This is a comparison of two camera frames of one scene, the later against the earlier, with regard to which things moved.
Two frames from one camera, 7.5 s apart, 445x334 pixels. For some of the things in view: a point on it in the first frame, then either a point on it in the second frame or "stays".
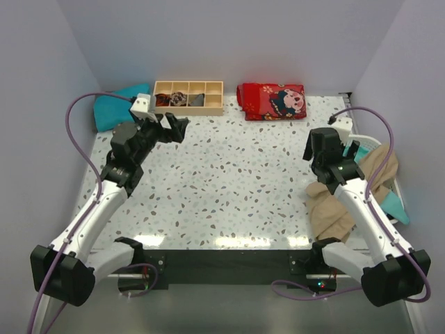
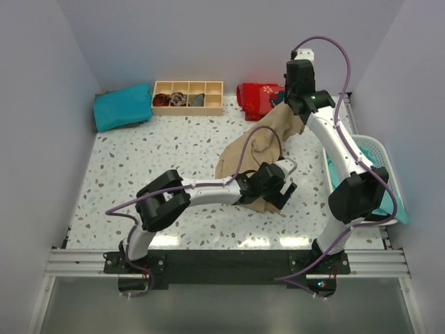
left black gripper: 176,132 → 280,201
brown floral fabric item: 178,99 stays
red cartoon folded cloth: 265,101 stays
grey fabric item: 198,101 stays
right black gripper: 353,149 → 286,86
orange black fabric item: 162,99 stays
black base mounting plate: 163,270 stays
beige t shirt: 329,222 → 261,143
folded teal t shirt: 110,110 stays
